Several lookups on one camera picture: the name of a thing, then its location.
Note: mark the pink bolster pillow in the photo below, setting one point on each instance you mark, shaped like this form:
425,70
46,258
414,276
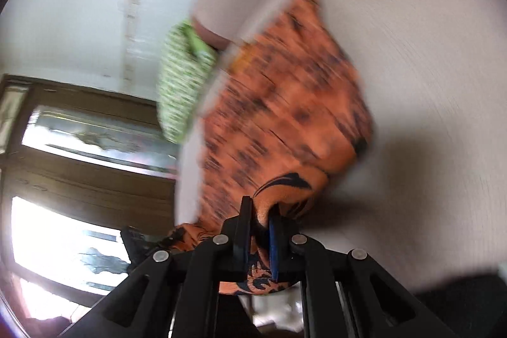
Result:
214,31

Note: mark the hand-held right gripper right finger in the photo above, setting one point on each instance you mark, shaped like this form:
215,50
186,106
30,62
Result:
274,247

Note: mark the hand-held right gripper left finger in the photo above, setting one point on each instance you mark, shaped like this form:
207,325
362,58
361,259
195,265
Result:
242,239

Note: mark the green patterned pillow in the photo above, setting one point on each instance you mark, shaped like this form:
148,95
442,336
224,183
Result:
182,84

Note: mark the orange floral cloth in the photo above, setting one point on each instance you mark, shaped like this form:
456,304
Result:
277,104

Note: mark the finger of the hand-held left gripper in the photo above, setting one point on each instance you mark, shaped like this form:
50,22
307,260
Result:
136,243

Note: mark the pink striped bed sheet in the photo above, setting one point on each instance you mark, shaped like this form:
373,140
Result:
416,64

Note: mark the wooden door with glass panes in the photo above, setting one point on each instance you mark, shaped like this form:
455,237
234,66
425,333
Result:
79,183

